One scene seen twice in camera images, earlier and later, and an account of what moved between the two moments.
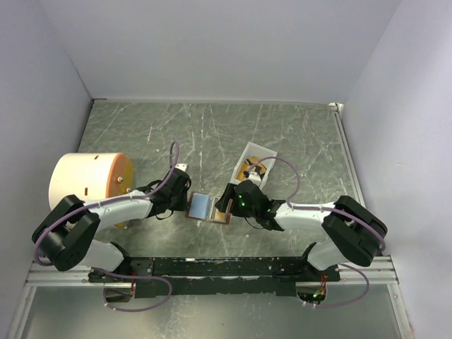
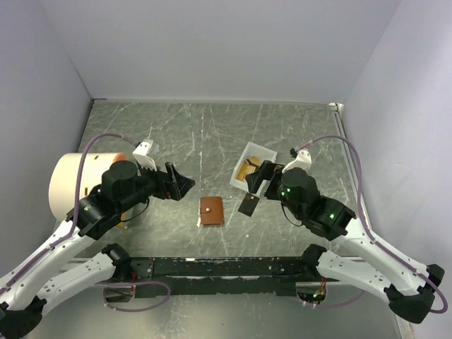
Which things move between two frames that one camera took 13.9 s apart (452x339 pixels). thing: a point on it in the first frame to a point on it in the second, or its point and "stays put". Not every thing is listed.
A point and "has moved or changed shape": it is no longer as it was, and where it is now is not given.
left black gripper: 183,205 to 181,184
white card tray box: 258,152 stays put
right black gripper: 221,205 to 268,170
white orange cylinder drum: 91,175 stays put
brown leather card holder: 203,207 has moved or changed shape
